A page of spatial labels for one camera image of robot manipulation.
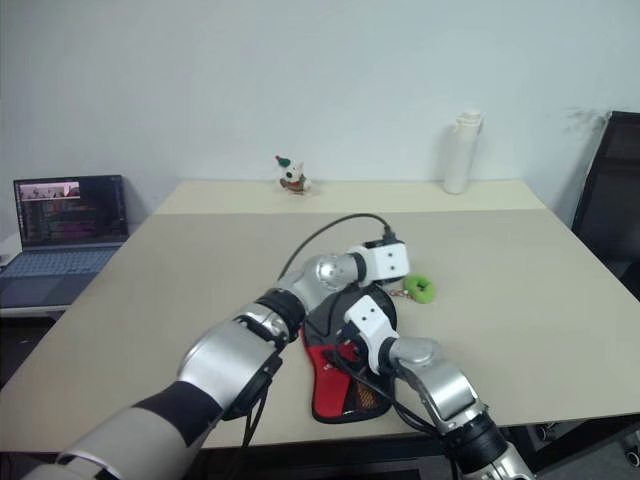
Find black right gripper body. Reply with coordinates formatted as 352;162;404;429
338;327;372;374

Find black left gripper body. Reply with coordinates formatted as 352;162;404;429
370;276;407;294

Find red black mesh pouch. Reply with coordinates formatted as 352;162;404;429
299;287;401;421

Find white plush dog toy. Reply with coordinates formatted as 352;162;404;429
272;154;315;197

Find white plastic bottle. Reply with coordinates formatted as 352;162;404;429
443;108;486;195

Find black office chair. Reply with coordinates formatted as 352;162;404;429
569;110;640;304

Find open grey laptop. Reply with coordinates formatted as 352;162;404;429
0;174;131;309

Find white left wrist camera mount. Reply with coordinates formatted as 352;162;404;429
360;239;411;286

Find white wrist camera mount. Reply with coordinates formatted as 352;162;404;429
360;239;411;286
342;294;401;376

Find green ring toy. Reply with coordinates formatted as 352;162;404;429
402;273;439;305

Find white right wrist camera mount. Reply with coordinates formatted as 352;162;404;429
342;294;401;376

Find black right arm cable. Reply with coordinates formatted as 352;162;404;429
335;347;454;444

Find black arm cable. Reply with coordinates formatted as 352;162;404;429
241;213;400;448
335;347;454;444

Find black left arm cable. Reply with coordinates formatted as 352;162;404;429
241;213;400;448

